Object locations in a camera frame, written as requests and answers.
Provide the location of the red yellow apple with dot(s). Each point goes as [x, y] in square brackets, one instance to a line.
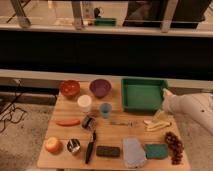
[53, 145]

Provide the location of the small green background bin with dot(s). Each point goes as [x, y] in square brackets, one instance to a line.
[105, 22]

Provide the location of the white cup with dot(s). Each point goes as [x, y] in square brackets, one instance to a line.
[85, 103]

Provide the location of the purple bowl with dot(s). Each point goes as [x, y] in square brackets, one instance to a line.
[100, 87]

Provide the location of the dark red grapes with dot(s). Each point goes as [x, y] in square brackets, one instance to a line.
[176, 146]

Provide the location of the dark sponge block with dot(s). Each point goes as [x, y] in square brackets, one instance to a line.
[107, 151]

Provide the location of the green sponge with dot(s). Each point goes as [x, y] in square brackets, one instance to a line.
[156, 151]

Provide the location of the upright metal cup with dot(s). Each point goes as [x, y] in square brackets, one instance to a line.
[73, 146]

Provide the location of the green plastic tray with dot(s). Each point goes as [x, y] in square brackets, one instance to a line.
[142, 95]

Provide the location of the metal fork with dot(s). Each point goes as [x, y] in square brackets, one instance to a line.
[131, 124]

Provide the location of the wooden table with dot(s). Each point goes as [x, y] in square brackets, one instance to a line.
[107, 134]

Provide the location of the grey blue cloth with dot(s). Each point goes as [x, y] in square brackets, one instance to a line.
[133, 153]

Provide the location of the red bowl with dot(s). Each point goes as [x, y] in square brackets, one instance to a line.
[69, 88]

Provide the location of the yellow banana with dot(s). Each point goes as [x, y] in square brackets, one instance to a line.
[154, 126]

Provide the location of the metal cup lying down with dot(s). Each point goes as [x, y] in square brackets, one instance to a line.
[88, 123]

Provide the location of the black handled tool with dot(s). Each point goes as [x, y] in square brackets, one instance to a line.
[90, 147]

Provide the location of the blue cup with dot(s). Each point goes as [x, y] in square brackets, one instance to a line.
[105, 110]

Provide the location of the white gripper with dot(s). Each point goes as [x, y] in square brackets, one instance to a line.
[166, 106]

